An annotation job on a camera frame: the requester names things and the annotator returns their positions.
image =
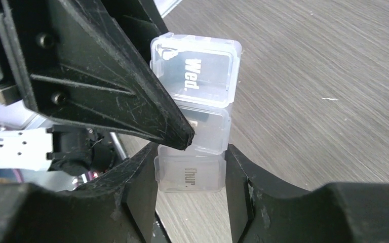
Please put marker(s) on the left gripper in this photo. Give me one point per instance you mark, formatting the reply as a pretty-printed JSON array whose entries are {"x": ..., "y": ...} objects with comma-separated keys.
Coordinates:
[{"x": 71, "y": 62}]

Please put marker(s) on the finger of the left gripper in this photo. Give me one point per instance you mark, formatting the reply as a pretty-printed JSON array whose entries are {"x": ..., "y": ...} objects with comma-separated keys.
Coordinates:
[{"x": 140, "y": 20}]

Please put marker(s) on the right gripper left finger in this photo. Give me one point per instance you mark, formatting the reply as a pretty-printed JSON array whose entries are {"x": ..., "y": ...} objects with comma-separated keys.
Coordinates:
[{"x": 118, "y": 206}]

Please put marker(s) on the clear weekly pill organizer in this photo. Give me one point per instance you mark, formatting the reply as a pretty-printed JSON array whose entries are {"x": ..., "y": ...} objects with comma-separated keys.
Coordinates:
[{"x": 201, "y": 75}]

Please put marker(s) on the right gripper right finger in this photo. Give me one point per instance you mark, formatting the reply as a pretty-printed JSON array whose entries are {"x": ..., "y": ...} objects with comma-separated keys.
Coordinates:
[{"x": 264, "y": 208}]

